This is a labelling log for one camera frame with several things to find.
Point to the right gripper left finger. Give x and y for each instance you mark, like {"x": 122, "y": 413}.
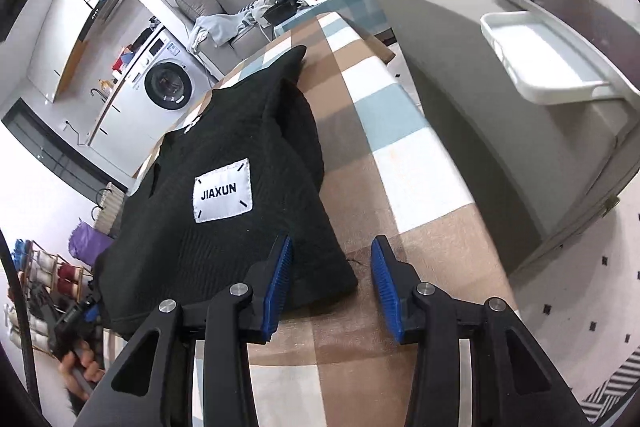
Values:
{"x": 269, "y": 281}

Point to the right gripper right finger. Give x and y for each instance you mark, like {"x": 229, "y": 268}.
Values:
{"x": 394, "y": 281}

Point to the black knit sweater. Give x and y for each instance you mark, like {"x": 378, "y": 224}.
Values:
{"x": 220, "y": 192}

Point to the light blue clothes pile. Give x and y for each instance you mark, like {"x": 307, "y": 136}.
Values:
{"x": 211, "y": 23}

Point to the person left hand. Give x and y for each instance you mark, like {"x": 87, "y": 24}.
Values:
{"x": 80, "y": 370}

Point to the shoe rack with shoes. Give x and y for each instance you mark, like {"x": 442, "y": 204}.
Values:
{"x": 50, "y": 286}

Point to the purple bag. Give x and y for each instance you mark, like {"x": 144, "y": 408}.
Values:
{"x": 86, "y": 243}

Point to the checkered bed blanket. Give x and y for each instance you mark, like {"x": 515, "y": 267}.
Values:
{"x": 387, "y": 173}

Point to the woven laundry basket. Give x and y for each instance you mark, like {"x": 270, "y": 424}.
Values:
{"x": 107, "y": 213}

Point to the white washing machine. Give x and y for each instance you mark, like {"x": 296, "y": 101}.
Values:
{"x": 157, "y": 88}

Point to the white plastic tray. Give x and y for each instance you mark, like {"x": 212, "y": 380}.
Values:
{"x": 549, "y": 63}

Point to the teal side table cloth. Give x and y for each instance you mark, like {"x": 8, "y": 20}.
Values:
{"x": 367, "y": 14}

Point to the dark tablet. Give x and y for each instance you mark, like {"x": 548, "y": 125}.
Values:
{"x": 603, "y": 28}

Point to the grey bed frame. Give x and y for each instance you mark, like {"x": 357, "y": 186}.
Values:
{"x": 540, "y": 175}

